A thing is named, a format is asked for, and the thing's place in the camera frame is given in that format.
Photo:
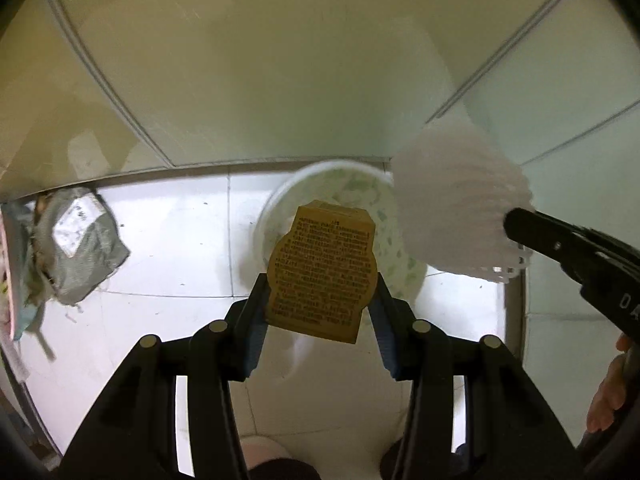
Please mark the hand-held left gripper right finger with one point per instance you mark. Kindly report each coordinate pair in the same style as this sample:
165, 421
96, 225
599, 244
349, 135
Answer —
386, 332

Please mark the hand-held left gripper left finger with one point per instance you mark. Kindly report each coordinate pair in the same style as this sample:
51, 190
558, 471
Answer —
250, 327

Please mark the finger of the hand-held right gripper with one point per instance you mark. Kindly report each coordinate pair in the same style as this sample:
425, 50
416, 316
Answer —
530, 232
612, 245

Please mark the small yellow printed box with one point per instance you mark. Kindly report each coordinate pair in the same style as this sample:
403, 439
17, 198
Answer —
320, 270

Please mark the white paper bowl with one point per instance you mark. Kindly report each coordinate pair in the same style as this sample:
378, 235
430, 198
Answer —
350, 195

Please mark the person's right hand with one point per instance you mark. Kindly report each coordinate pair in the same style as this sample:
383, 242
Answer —
607, 395

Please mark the grey crumpled packet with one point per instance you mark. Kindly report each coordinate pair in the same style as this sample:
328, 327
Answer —
80, 245

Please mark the colourful plastic packet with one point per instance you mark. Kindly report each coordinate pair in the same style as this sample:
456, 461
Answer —
17, 280

